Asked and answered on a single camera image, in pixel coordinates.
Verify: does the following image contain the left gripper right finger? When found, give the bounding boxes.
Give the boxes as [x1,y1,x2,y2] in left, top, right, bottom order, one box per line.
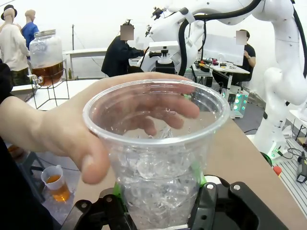
[188,161,290,230]

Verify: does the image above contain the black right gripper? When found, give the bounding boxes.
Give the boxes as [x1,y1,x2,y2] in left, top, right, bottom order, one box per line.
[155,59,177,75]

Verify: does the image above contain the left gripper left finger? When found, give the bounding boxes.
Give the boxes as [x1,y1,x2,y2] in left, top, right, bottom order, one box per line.
[61,182,135,230]

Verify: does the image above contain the clear cup much ice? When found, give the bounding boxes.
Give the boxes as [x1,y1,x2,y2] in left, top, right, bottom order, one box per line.
[83,78,231,228]

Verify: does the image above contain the glass drink dispenser jar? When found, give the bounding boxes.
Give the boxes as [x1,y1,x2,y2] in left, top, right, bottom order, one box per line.
[27,29,65,87]

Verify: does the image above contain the person's left forearm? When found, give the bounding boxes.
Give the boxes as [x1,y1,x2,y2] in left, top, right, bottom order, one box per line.
[0,94,34,154]

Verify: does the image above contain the beaker with amber drink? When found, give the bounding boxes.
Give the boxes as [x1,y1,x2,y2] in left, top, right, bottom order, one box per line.
[40,164,71,203]

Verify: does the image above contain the cup with amber drink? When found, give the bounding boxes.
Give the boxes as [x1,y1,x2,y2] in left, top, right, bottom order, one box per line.
[7,143,26,159]

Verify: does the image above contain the person's left hand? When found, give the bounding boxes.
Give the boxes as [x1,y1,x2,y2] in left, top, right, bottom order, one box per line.
[28,71,201,185]

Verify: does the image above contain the seated person black jacket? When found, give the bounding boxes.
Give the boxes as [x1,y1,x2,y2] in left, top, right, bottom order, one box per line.
[101,23,145,78]

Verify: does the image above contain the white computer monitor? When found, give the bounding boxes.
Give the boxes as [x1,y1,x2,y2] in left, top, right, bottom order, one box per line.
[202,33,245,66]

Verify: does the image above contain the cluttered white work desk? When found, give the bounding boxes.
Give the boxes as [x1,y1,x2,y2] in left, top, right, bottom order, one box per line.
[191,59,250,75]

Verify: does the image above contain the case with green lights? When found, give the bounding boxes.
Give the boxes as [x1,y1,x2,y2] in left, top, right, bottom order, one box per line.
[222,86,250,120]

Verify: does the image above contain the seated person black t-shirt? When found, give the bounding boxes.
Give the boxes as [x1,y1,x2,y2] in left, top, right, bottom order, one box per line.
[212,30,257,87]

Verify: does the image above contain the grey metal stool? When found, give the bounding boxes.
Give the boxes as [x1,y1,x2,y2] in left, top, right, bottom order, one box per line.
[14,150,48,204]

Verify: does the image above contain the person in black clothes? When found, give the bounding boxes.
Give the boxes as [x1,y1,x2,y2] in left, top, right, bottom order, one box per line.
[0,57,57,230]

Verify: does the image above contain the long white table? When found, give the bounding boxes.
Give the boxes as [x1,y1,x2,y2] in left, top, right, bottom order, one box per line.
[62,47,108,72]

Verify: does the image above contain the mannequin in blue shirt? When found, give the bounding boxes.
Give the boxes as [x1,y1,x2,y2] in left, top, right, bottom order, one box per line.
[21,9,40,51]

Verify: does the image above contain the mannequin white sweater black hat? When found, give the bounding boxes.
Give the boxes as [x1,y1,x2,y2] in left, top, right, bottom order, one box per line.
[0,4,31,87]

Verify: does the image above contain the black right arm hose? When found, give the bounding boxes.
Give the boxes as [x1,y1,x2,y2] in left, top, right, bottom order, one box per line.
[177,0,263,77]

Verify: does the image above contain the black wire dispenser stand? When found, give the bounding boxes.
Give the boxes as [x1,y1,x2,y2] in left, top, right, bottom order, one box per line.
[31,68,71,110]

